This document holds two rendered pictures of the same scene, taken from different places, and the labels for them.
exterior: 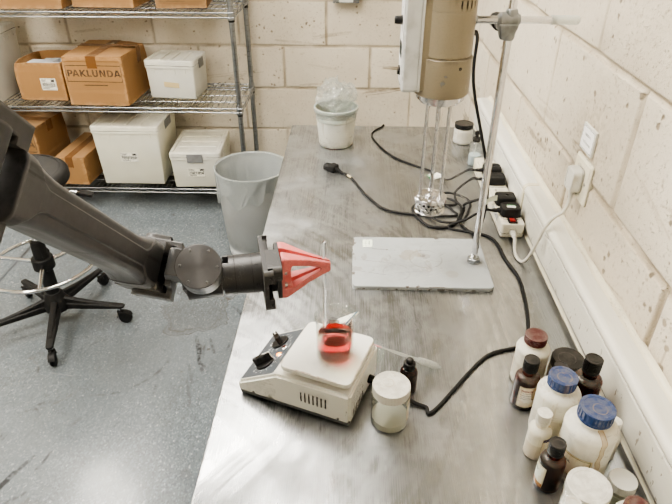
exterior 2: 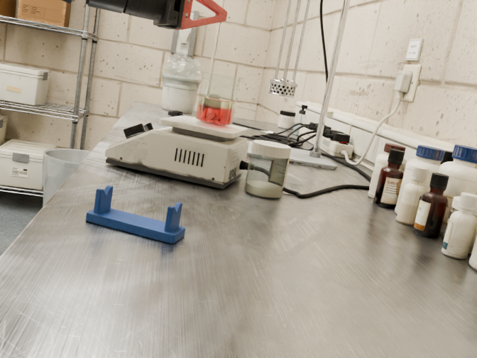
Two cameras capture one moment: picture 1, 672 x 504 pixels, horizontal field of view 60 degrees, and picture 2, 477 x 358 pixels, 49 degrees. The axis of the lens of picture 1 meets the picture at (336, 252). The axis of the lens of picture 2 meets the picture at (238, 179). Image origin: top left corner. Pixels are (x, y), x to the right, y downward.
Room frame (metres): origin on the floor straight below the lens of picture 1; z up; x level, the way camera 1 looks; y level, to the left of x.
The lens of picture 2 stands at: (-0.14, 0.11, 0.93)
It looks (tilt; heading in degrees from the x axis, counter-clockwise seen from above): 11 degrees down; 349
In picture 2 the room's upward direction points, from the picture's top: 10 degrees clockwise
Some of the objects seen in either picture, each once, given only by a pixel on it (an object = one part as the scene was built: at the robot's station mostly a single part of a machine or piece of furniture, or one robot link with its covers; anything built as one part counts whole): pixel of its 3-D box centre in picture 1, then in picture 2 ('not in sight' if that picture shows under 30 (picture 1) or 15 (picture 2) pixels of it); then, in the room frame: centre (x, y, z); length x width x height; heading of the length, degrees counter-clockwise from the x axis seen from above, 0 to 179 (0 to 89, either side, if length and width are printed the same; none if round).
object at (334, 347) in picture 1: (336, 337); (218, 101); (0.68, 0.00, 0.88); 0.07 x 0.06 x 0.08; 46
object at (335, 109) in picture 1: (336, 111); (181, 82); (1.78, 0.00, 0.86); 0.14 x 0.14 x 0.21
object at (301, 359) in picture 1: (328, 353); (205, 126); (0.69, 0.01, 0.83); 0.12 x 0.12 x 0.01; 68
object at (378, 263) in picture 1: (419, 262); (266, 150); (1.07, -0.19, 0.76); 0.30 x 0.20 x 0.01; 88
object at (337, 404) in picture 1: (314, 368); (186, 149); (0.70, 0.04, 0.79); 0.22 x 0.13 x 0.08; 68
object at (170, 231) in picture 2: not in sight; (137, 212); (0.39, 0.10, 0.77); 0.10 x 0.03 x 0.04; 65
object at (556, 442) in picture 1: (551, 463); (433, 204); (0.51, -0.30, 0.79); 0.04 x 0.04 x 0.09
